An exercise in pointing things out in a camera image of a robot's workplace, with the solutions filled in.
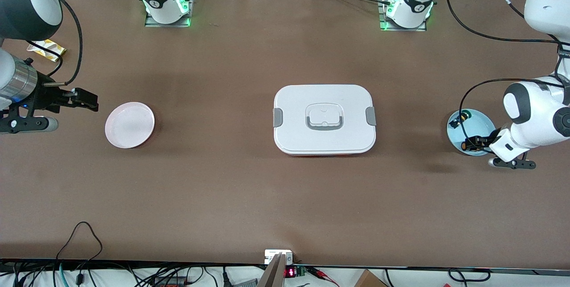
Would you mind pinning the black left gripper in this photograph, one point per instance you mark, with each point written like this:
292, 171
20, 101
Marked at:
482, 141

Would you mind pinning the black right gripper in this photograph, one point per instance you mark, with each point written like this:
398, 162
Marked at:
48, 96

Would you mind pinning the orange push button switch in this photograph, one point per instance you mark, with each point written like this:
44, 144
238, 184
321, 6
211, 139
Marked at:
465, 145

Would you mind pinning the light blue round plate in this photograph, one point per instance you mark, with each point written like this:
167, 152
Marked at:
478, 122

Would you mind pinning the small blue black part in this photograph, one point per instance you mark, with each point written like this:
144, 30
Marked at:
458, 120

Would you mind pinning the pink round plate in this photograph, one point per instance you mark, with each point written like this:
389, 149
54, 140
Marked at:
129, 125

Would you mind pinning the yellow white snack packet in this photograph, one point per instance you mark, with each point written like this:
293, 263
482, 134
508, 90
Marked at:
46, 50

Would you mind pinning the brown cardboard box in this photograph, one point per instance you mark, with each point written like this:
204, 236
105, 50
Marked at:
369, 280

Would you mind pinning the white lunch box grey clips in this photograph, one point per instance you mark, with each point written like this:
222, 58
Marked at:
294, 100

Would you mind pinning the red digit display module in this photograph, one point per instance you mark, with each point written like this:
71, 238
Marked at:
290, 272

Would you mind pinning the small white electronics box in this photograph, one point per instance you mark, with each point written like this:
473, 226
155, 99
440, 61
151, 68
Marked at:
271, 256

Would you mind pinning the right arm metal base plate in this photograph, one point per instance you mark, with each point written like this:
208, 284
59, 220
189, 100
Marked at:
149, 23

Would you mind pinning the grey wedge post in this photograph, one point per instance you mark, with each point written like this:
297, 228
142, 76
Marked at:
272, 276

